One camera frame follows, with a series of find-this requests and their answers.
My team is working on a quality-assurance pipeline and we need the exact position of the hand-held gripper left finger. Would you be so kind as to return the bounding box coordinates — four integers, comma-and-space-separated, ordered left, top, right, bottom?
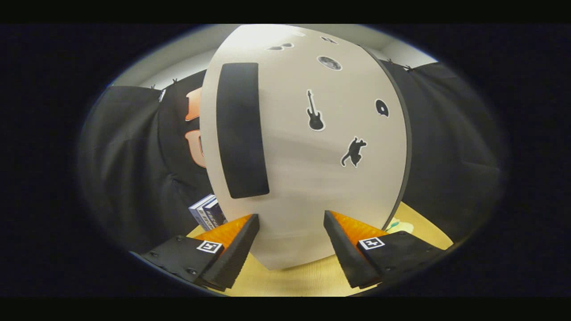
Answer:
141, 214, 260, 292

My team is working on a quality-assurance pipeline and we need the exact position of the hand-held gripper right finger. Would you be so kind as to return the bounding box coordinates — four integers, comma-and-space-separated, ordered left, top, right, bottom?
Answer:
323, 210, 447, 289

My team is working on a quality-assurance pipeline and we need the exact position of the white cabinet door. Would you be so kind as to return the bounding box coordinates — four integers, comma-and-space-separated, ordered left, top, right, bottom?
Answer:
199, 25, 407, 271

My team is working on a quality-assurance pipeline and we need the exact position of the black door handle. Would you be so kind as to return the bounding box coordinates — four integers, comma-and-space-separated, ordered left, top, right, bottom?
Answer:
216, 62, 270, 199

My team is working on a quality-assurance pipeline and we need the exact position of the pale green white item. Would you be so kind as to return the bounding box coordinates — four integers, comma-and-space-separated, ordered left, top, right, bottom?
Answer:
385, 218, 415, 235

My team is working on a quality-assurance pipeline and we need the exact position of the black backdrop cloth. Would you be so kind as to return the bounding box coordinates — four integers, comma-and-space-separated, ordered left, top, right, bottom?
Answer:
78, 62, 509, 255

